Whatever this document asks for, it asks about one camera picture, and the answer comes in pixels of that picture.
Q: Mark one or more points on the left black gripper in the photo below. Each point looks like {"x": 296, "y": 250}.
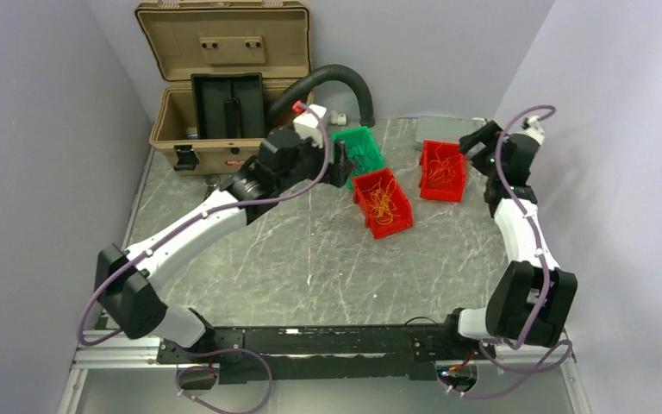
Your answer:
{"x": 341, "y": 167}

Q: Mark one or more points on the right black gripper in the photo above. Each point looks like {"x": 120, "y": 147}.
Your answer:
{"x": 488, "y": 135}

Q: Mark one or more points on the green plastic bin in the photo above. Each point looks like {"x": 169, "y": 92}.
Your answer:
{"x": 362, "y": 149}

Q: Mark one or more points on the red plastic bin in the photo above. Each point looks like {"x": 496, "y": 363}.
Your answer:
{"x": 443, "y": 172}
{"x": 383, "y": 203}

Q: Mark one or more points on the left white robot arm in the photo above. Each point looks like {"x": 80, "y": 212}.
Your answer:
{"x": 128, "y": 281}

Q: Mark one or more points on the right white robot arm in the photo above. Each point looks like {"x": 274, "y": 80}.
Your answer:
{"x": 533, "y": 297}

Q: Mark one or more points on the white pipe fitting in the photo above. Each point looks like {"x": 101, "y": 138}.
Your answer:
{"x": 337, "y": 119}

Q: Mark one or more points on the black toolbox tray insert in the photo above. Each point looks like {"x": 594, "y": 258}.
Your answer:
{"x": 229, "y": 106}

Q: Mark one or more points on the tan plastic toolbox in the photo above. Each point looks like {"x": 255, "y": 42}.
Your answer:
{"x": 224, "y": 63}

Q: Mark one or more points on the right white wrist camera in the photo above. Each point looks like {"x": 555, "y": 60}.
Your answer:
{"x": 532, "y": 127}

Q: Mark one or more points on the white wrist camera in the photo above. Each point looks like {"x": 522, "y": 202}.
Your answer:
{"x": 309, "y": 123}
{"x": 532, "y": 127}

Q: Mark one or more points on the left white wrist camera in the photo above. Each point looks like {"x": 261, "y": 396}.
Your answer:
{"x": 309, "y": 123}

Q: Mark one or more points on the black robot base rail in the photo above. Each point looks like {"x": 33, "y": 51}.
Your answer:
{"x": 408, "y": 350}

